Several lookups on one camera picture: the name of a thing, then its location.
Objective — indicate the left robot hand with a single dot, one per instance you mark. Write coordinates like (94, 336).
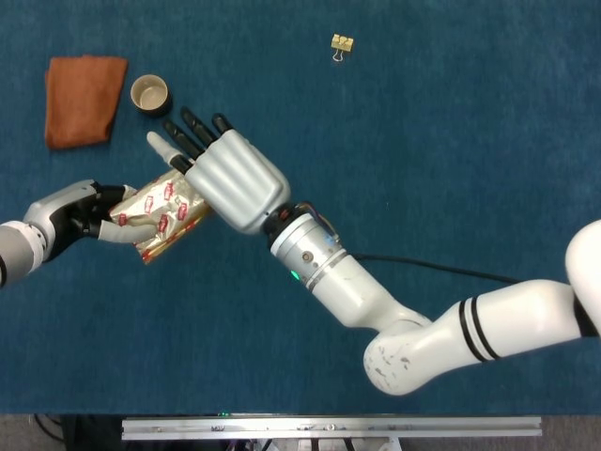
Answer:
(61, 206)

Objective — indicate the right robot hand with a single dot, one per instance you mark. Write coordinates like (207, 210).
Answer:
(235, 183)

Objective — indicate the gold foil snack package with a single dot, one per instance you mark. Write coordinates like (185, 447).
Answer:
(155, 206)

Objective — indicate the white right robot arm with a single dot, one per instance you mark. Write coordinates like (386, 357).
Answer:
(338, 282)

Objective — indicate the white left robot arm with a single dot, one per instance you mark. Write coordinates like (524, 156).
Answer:
(19, 253)

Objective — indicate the blue felt table cover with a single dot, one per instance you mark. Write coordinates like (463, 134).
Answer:
(300, 117)

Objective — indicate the orange folded cloth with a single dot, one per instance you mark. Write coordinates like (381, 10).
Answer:
(82, 101)

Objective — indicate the small dark ceramic cup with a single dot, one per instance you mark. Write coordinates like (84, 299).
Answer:
(149, 95)

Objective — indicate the gold binder clip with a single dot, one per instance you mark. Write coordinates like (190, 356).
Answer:
(342, 42)

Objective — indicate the aluminium profile rail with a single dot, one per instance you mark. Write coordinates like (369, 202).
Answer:
(328, 428)

